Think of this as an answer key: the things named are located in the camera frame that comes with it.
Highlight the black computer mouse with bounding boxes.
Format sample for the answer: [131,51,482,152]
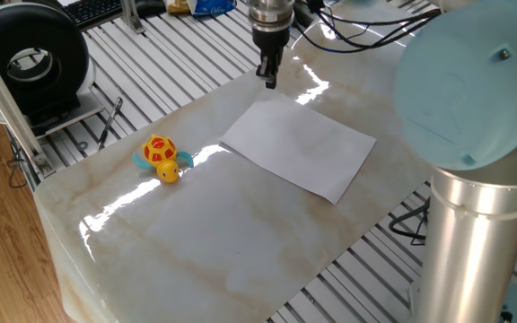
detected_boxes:
[135,0,168,19]

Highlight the yellow orange toy turtle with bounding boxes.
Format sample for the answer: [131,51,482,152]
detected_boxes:
[131,133,196,184]

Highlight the black computer keyboard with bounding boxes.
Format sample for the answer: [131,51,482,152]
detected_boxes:
[63,0,125,29]

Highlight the black hanging cable loop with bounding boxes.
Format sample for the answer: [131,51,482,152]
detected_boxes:
[5,138,29,189]

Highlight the white zip tie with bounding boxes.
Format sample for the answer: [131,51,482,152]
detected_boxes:
[428,182,517,222]

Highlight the blue snack bag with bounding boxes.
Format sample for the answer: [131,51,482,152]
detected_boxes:
[186,0,238,17]

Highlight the white paper sheet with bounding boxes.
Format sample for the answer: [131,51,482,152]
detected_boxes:
[219,99,378,206]

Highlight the short aluminium profile post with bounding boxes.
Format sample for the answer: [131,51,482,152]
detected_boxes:
[118,0,146,35]

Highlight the black wrist cable bundle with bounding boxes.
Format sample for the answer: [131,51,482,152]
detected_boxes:
[294,0,443,55]

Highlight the glossy marble pattern mat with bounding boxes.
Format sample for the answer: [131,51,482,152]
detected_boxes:
[33,8,443,323]

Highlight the black cables at robot base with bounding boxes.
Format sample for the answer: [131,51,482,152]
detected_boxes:
[388,196,433,247]

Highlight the yellow snack bag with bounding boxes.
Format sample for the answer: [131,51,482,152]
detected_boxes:
[166,0,192,14]

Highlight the aluminium frame rail with bracket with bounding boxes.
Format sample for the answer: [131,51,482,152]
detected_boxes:
[0,26,57,180]

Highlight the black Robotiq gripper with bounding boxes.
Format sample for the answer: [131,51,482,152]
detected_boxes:
[251,27,292,90]

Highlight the black pen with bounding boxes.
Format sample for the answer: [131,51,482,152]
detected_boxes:
[96,96,124,152]

